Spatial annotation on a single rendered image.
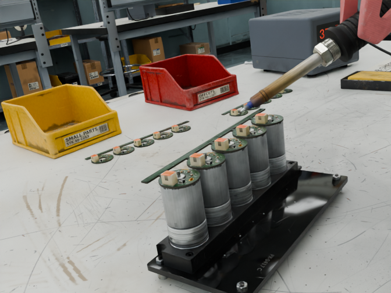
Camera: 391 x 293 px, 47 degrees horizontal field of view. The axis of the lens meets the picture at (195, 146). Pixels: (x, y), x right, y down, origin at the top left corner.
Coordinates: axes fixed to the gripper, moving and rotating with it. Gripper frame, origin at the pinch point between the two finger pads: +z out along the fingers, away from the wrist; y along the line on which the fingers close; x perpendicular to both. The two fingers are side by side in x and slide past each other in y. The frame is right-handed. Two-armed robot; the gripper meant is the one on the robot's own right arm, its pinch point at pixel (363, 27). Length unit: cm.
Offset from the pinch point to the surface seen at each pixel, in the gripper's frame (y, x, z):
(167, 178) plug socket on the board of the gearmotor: 4.0, -9.4, 12.1
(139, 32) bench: -270, 4, 19
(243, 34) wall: -586, 157, -12
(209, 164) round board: 2.2, -6.8, 11.2
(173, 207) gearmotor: 4.1, -8.5, 13.7
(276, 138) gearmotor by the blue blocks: -3.5, -0.8, 9.3
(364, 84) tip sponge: -28.6, 19.3, 2.6
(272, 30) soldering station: -47.5, 10.5, -0.4
